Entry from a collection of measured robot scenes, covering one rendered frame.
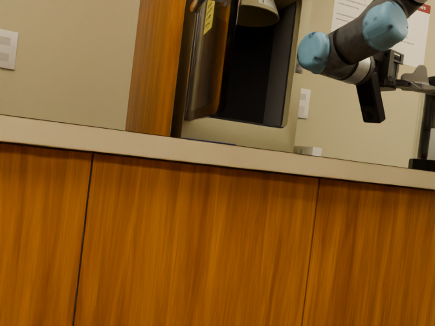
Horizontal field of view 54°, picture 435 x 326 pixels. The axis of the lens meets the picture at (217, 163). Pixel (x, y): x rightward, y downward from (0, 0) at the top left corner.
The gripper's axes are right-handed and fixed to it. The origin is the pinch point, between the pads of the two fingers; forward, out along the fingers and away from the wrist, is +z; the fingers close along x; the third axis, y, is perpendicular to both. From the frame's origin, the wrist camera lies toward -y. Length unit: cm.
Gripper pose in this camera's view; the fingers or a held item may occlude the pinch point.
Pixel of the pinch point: (406, 94)
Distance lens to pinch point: 113.1
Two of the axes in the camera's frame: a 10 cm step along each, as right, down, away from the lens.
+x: -5.8, -0.9, 8.1
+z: 8.1, 0.9, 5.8
